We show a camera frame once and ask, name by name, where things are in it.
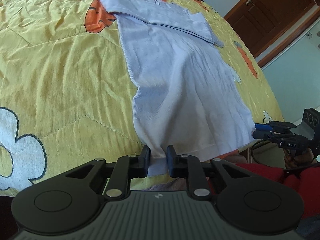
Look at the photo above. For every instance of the yellow carrot print quilt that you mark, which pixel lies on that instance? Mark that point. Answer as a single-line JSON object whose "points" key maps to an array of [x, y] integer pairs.
{"points": [[62, 80]]}

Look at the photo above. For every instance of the person's red clothing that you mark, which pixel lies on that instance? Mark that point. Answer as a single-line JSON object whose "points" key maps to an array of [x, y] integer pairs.
{"points": [[270, 177]]}

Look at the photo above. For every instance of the brown wooden door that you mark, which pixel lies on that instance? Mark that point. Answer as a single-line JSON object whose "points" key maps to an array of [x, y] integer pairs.
{"points": [[270, 17]]}

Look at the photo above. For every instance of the light purple long-sleeve shirt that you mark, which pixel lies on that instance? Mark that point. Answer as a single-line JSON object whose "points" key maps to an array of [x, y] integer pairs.
{"points": [[185, 80]]}

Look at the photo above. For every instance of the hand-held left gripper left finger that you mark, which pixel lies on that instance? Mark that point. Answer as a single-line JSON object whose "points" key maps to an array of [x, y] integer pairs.
{"points": [[145, 162]]}

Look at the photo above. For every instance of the person's right hand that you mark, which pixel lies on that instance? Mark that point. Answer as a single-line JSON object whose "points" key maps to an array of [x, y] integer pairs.
{"points": [[300, 158]]}

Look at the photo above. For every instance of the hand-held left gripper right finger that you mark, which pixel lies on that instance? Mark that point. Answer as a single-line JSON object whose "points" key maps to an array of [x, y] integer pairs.
{"points": [[171, 162]]}

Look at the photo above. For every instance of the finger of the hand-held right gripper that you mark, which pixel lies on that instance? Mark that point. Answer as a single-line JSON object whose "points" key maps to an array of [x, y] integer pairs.
{"points": [[265, 126], [265, 135]]}

